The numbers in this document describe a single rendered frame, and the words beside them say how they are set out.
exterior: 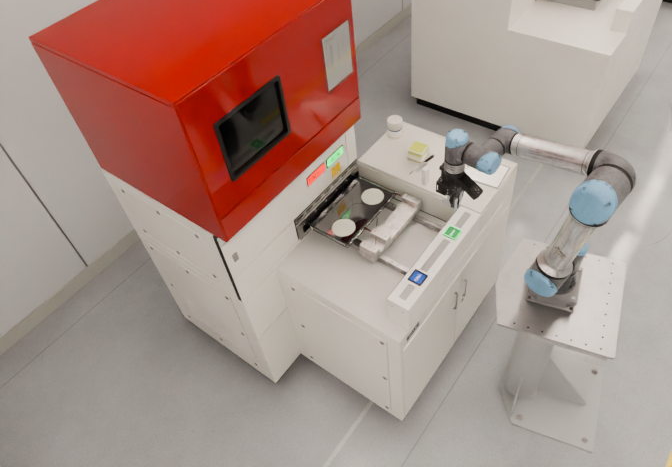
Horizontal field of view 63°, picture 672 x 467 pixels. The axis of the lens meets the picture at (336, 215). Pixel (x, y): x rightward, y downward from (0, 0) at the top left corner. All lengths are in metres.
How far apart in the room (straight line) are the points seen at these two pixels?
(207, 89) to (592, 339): 1.57
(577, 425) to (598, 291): 0.83
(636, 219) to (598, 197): 2.17
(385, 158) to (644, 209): 1.91
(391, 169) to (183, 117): 1.15
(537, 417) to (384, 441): 0.73
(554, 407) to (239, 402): 1.55
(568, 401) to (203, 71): 2.25
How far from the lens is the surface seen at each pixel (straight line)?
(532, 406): 2.94
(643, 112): 4.64
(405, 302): 2.02
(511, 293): 2.25
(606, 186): 1.67
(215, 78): 1.64
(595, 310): 2.29
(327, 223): 2.36
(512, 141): 1.91
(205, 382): 3.11
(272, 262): 2.31
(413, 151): 2.46
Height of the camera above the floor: 2.65
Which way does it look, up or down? 47 degrees down
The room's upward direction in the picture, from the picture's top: 8 degrees counter-clockwise
